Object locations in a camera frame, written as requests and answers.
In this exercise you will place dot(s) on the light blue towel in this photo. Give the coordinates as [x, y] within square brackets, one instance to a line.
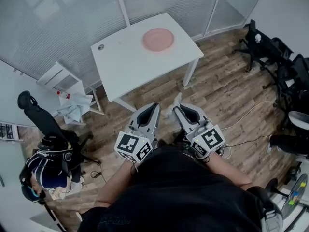
[72, 110]

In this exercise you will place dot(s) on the big pink plate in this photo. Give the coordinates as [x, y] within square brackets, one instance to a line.
[158, 39]

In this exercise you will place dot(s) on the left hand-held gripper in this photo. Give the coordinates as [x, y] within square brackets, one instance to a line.
[128, 144]

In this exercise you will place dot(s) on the person's black shirt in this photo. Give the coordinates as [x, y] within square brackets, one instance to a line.
[183, 197]

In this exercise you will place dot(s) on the white bottle with red cap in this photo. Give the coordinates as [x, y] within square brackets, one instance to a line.
[63, 94]

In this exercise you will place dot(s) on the person's left forearm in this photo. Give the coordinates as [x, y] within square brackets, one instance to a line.
[116, 185]

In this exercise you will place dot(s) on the person's right forearm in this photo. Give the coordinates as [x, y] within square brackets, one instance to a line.
[227, 170]

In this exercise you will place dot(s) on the small grey rag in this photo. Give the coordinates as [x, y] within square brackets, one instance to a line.
[178, 99]

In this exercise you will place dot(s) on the white grey round seat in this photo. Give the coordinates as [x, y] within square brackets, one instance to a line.
[299, 120]

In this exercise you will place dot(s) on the grey floor fan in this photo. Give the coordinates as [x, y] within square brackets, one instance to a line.
[295, 194]

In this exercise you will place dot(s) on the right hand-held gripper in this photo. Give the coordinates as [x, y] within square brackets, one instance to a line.
[210, 139]

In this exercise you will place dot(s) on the black round helmet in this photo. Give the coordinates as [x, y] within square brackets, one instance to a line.
[51, 146]

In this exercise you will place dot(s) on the white slatted side table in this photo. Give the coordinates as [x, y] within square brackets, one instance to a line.
[58, 77]

